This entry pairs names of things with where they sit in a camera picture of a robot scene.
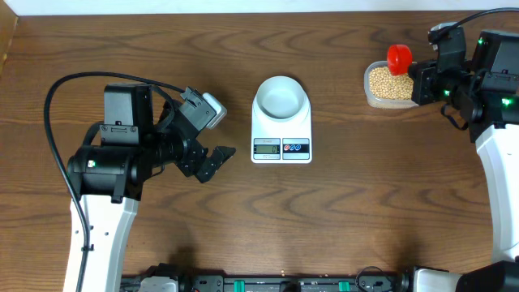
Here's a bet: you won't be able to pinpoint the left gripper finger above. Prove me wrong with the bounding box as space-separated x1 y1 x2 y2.
194 156 223 183
210 146 236 166

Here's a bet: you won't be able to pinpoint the red plastic scoop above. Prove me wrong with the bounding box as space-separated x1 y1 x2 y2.
386 45 413 75

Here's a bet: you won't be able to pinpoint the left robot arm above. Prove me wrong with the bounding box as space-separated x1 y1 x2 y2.
63 84 236 291

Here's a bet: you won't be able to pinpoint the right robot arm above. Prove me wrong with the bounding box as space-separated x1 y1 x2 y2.
397 23 518 291

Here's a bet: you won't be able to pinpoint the white digital kitchen scale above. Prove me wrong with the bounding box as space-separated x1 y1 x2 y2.
251 98 312 164

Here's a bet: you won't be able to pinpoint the light grey bowl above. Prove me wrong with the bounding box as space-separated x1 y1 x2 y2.
255 75 309 120

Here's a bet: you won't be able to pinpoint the pile of soybeans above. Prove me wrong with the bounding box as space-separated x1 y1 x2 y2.
368 67 414 100

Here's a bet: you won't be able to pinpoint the clear plastic container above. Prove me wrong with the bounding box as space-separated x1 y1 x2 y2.
364 61 417 110

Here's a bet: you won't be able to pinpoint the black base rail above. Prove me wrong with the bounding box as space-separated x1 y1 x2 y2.
119 264 412 292

